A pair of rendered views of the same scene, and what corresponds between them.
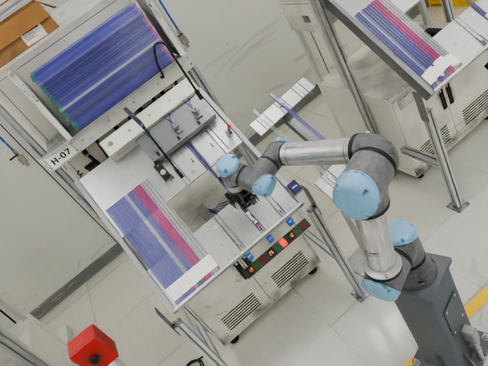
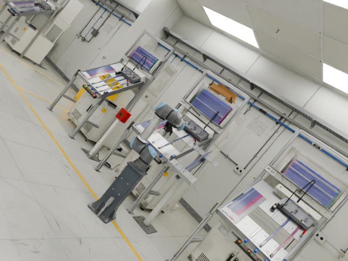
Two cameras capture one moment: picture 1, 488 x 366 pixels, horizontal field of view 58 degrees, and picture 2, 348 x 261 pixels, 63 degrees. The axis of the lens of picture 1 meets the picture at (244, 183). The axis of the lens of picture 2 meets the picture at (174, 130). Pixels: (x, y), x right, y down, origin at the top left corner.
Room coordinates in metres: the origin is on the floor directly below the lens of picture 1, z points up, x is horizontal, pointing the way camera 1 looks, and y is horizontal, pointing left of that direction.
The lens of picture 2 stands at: (-0.96, -2.12, 1.18)
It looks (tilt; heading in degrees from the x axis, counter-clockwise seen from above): 3 degrees down; 42
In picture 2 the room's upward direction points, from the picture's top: 39 degrees clockwise
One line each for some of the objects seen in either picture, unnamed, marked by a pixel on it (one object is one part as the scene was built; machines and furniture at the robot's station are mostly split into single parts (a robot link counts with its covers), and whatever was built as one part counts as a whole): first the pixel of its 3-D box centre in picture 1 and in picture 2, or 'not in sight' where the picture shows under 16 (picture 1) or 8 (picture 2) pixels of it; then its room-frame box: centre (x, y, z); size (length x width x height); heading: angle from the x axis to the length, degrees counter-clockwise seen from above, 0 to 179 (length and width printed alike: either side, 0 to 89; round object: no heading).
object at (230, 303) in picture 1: (228, 247); (154, 177); (2.03, 0.29, 0.31); 0.70 x 0.65 x 0.62; 100
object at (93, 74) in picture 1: (104, 67); (212, 106); (1.92, 0.21, 1.52); 0.51 x 0.13 x 0.27; 100
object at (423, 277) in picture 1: (410, 263); (141, 163); (1.00, -0.32, 0.60); 0.15 x 0.15 x 0.10
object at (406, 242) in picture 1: (399, 243); (148, 154); (0.99, -0.31, 0.72); 0.13 x 0.12 x 0.14; 123
